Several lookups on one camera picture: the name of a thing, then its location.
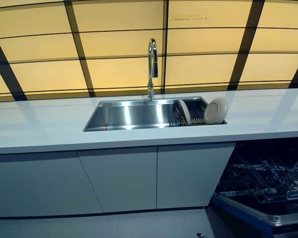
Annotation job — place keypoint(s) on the cream ceramic plate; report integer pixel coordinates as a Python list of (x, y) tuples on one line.
[(213, 111), (185, 112)]

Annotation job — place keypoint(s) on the stainless steel sink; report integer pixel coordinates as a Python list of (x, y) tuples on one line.
[(129, 114)]

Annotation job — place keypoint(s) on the chrome gooseneck kitchen faucet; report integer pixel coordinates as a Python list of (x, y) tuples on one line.
[(150, 81)]

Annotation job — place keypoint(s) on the grey cabinet door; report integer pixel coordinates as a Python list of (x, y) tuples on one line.
[(188, 173), (39, 183), (124, 178)]

